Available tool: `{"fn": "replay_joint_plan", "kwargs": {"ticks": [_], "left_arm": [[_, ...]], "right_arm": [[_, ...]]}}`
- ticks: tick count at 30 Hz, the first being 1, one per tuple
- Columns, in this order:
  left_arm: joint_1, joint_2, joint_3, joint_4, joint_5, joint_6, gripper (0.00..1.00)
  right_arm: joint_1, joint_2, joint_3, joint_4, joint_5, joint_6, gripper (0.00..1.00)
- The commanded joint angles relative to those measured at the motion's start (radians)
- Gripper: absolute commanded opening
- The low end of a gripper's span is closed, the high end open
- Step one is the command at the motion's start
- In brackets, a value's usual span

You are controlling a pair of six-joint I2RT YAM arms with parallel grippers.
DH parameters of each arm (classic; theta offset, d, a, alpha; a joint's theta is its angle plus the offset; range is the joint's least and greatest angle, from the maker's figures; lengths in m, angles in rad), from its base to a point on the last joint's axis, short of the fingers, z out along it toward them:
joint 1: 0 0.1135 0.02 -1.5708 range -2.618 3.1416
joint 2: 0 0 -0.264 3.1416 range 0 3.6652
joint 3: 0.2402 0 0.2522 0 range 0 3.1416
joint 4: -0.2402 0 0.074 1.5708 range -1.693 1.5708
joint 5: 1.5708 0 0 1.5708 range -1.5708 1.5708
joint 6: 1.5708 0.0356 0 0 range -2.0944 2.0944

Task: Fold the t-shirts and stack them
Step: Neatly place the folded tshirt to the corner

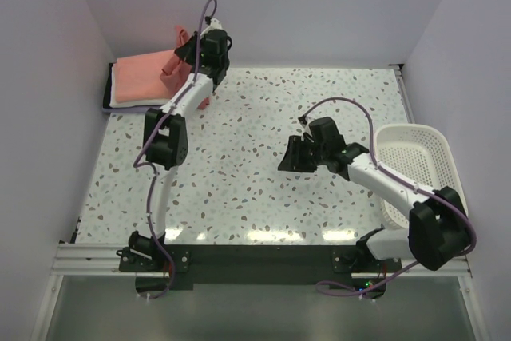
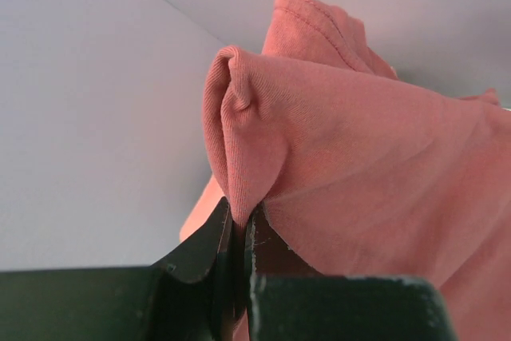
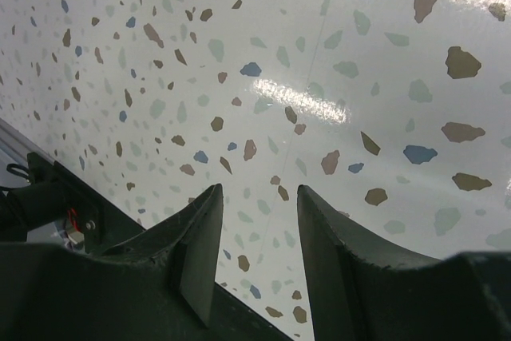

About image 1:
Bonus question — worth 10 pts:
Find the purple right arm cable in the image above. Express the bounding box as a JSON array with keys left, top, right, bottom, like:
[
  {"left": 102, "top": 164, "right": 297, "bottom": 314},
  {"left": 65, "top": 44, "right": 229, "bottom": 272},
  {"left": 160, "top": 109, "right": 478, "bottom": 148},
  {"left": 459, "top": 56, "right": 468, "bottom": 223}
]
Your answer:
[{"left": 299, "top": 96, "right": 478, "bottom": 298}]

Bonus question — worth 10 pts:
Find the folded salmon pink t-shirt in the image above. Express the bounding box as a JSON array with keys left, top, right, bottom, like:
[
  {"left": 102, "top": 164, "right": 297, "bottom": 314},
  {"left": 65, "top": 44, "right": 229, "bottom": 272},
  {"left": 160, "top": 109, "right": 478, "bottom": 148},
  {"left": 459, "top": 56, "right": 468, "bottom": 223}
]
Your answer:
[{"left": 110, "top": 50, "right": 180, "bottom": 107}]

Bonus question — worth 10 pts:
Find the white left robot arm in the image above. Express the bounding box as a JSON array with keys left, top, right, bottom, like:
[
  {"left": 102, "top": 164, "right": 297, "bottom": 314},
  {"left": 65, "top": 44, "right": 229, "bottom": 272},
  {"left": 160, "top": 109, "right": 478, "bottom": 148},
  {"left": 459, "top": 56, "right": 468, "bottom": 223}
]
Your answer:
[{"left": 128, "top": 26, "right": 232, "bottom": 271}]

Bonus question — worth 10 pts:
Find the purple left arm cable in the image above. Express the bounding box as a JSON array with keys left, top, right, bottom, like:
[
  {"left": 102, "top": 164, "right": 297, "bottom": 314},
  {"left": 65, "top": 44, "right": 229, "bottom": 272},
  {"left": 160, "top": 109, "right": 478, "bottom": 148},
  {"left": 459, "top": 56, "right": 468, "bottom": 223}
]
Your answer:
[{"left": 132, "top": 0, "right": 219, "bottom": 300}]

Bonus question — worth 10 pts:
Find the aluminium right side rail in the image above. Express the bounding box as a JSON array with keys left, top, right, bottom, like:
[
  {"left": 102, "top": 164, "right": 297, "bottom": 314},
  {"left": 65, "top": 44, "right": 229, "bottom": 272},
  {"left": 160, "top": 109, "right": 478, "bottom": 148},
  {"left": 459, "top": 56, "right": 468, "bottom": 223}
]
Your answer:
[{"left": 389, "top": 64, "right": 415, "bottom": 124}]

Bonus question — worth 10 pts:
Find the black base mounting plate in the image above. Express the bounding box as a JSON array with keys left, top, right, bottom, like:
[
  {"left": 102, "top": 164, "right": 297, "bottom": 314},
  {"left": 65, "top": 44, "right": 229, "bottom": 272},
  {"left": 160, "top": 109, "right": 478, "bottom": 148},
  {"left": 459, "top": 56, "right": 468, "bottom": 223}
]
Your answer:
[{"left": 117, "top": 244, "right": 402, "bottom": 293}]

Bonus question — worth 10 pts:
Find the folded black t-shirt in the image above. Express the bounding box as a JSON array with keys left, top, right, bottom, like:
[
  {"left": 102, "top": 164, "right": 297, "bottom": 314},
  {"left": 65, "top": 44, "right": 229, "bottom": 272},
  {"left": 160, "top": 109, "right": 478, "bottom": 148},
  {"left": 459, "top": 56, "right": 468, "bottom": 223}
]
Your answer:
[{"left": 102, "top": 62, "right": 113, "bottom": 113}]

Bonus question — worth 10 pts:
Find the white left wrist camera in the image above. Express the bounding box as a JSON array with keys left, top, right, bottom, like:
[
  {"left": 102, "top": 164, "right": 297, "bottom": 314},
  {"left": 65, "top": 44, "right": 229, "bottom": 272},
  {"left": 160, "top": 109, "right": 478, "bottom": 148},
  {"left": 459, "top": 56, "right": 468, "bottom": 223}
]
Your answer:
[{"left": 203, "top": 18, "right": 223, "bottom": 33}]

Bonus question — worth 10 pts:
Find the folded lavender t-shirt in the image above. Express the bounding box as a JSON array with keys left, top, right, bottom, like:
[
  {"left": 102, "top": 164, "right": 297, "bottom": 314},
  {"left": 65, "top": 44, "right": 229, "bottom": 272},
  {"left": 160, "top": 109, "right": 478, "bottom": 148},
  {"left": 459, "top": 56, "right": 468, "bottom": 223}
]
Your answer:
[{"left": 101, "top": 106, "right": 149, "bottom": 114}]

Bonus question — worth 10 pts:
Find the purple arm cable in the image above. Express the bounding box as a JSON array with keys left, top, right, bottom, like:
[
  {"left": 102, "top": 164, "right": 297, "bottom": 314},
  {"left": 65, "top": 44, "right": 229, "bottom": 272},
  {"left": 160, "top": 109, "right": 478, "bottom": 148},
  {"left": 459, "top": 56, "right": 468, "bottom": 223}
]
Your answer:
[
  {"left": 132, "top": 0, "right": 219, "bottom": 300},
  {"left": 299, "top": 96, "right": 478, "bottom": 298}
]

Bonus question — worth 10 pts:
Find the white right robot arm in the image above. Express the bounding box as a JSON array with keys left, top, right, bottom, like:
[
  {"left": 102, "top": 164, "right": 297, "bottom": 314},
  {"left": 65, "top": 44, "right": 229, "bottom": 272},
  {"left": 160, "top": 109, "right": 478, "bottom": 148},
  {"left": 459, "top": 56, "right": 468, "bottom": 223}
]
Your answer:
[{"left": 278, "top": 117, "right": 476, "bottom": 272}]

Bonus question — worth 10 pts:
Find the white perforated plastic basket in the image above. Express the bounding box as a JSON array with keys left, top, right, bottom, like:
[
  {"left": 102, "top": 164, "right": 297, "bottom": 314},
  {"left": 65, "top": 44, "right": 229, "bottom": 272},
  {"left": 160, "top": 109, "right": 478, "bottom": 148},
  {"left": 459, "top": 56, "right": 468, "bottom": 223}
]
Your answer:
[{"left": 374, "top": 124, "right": 467, "bottom": 208}]

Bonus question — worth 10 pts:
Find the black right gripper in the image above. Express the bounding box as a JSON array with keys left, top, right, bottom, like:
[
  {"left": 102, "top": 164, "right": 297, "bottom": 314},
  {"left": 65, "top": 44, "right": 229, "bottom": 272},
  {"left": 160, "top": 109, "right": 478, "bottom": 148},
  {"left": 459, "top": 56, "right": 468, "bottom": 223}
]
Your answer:
[{"left": 278, "top": 135, "right": 327, "bottom": 173}]

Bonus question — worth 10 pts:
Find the red t-shirt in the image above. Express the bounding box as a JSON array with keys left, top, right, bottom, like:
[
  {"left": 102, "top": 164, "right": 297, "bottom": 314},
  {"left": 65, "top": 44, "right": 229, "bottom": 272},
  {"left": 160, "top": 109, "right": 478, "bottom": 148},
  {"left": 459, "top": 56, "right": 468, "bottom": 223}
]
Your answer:
[{"left": 159, "top": 26, "right": 192, "bottom": 100}]

